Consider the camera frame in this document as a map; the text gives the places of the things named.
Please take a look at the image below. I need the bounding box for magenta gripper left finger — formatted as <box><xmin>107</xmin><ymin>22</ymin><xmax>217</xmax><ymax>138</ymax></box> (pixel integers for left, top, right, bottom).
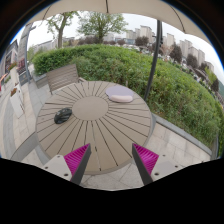
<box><xmin>42</xmin><ymin>143</ymin><xmax>92</xmax><ymax>186</ymax></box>

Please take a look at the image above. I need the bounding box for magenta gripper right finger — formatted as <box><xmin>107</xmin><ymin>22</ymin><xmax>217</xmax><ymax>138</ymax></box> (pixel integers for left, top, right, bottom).
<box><xmin>131</xmin><ymin>143</ymin><xmax>184</xmax><ymax>187</ymax></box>

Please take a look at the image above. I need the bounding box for black computer mouse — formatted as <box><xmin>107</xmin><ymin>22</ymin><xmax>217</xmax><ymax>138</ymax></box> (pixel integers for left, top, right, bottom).
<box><xmin>54</xmin><ymin>108</ymin><xmax>72</xmax><ymax>124</ymax></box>

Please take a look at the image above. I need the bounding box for lavender mouse pad wrist rest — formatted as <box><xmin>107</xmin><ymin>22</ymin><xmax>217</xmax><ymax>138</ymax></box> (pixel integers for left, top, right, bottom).
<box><xmin>106</xmin><ymin>86</ymin><xmax>134</xmax><ymax>103</ymax></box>

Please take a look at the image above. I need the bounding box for round slatted outdoor table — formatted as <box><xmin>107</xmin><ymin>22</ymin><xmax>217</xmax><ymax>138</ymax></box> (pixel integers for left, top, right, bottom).
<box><xmin>36</xmin><ymin>81</ymin><xmax>151</xmax><ymax>175</ymax></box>

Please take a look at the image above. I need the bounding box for green hedge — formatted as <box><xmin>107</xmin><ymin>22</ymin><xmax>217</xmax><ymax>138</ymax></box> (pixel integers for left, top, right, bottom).
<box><xmin>33</xmin><ymin>44</ymin><xmax>224</xmax><ymax>152</ymax></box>

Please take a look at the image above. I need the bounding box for grey slatted outdoor chair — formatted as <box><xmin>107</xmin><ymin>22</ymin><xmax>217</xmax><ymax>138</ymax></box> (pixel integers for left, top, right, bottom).
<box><xmin>46</xmin><ymin>64</ymin><xmax>85</xmax><ymax>93</ymax></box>

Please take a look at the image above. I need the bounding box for white planter box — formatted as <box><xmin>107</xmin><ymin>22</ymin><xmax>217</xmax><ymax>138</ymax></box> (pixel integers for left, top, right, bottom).
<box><xmin>10</xmin><ymin>84</ymin><xmax>25</xmax><ymax>118</ymax></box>

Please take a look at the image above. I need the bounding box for dark umbrella pole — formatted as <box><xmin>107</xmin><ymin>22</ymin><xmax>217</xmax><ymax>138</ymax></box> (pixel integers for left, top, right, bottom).
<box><xmin>144</xmin><ymin>20</ymin><xmax>162</xmax><ymax>102</ymax></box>

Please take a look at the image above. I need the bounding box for beige patio umbrella canopy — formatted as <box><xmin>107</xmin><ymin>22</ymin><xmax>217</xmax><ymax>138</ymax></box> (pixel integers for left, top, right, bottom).
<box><xmin>28</xmin><ymin>0</ymin><xmax>210</xmax><ymax>43</ymax></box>

